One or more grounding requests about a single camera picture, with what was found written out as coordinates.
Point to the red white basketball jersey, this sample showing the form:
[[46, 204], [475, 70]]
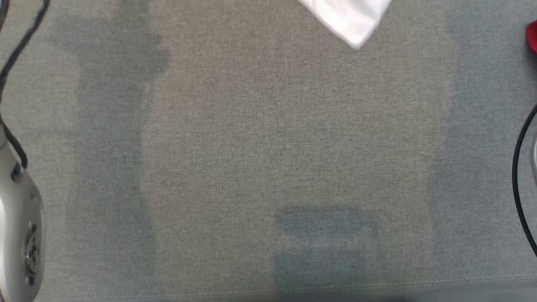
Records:
[[352, 19]]

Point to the red shorts with white stripe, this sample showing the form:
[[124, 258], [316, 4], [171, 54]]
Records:
[[533, 37]]

